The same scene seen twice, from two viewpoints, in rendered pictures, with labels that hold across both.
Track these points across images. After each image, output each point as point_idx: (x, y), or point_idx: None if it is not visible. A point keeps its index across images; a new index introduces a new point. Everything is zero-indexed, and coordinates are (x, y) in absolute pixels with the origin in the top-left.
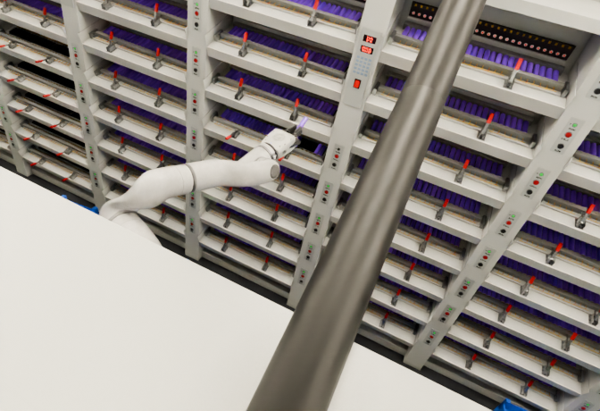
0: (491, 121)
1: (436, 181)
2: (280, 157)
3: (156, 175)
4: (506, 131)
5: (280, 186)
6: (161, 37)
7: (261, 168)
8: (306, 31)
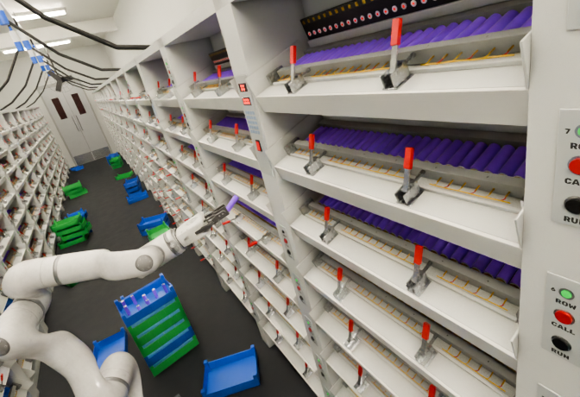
0: (435, 165)
1: (385, 286)
2: (186, 245)
3: (15, 267)
4: (467, 181)
5: (276, 275)
6: (187, 141)
7: (121, 260)
8: (219, 102)
